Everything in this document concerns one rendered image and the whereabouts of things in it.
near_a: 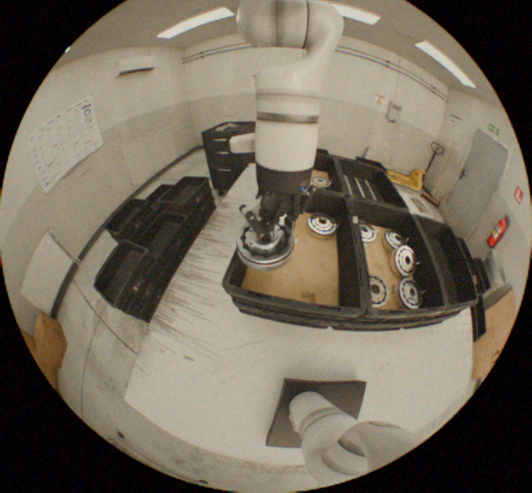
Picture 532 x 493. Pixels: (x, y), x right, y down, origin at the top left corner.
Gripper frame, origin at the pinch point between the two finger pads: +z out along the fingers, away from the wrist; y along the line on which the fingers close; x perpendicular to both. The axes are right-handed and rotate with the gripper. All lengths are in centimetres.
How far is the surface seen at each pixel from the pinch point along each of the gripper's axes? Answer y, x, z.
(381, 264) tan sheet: 29.3, -20.1, 17.2
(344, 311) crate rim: 2.2, -18.5, 7.2
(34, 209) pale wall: -215, 175, -11
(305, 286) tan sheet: 4.2, -8.1, 17.2
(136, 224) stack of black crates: -59, 101, 48
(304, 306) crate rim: -3.2, -12.7, 7.2
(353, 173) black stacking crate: 73, 19, 14
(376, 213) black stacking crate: 43.1, -7.6, 11.1
